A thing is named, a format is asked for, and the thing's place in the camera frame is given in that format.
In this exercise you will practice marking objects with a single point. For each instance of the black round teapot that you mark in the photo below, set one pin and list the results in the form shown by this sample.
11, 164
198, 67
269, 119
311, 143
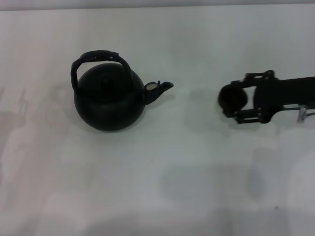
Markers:
108, 108

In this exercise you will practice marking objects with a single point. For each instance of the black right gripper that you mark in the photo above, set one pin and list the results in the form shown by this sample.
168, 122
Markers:
283, 93

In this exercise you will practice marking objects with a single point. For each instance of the small dark teacup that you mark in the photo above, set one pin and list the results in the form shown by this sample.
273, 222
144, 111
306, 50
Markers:
232, 98

